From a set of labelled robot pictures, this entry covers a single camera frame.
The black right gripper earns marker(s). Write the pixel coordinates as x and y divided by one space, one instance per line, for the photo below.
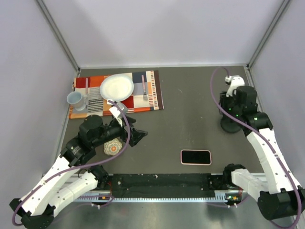
223 98

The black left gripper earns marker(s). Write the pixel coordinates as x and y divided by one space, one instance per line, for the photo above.
136 135

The black phone stand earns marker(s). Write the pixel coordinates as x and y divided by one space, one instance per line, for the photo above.
229 125

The black phone pink case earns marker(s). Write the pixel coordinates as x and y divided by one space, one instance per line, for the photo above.
196 157

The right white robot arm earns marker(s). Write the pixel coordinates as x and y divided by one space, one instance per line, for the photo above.
281 195

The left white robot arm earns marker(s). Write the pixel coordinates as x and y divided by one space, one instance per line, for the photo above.
71 176

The colourful patchwork placemat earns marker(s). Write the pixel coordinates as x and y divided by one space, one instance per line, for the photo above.
96 105

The white round plate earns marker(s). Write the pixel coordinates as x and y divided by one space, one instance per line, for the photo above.
117 87

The light blue mug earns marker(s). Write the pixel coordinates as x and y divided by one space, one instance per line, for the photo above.
77 100

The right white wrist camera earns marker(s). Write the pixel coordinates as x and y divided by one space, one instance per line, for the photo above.
234 82

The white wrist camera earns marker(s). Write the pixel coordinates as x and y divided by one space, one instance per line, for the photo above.
115 111
234 82

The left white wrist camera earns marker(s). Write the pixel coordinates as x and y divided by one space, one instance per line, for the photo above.
115 111

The pink handled fork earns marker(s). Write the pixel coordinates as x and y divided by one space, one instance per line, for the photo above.
145 96

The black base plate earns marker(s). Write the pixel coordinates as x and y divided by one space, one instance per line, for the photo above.
140 183

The pink handled knife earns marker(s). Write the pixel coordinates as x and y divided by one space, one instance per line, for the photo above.
86 89

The right aluminium frame post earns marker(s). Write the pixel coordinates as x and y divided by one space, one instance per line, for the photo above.
279 14

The aluminium frame post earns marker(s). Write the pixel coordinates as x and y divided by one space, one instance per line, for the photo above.
58 35
279 14

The grey slotted cable duct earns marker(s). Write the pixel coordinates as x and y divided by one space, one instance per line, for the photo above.
219 196

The left aluminium frame post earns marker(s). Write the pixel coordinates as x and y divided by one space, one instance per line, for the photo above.
58 35

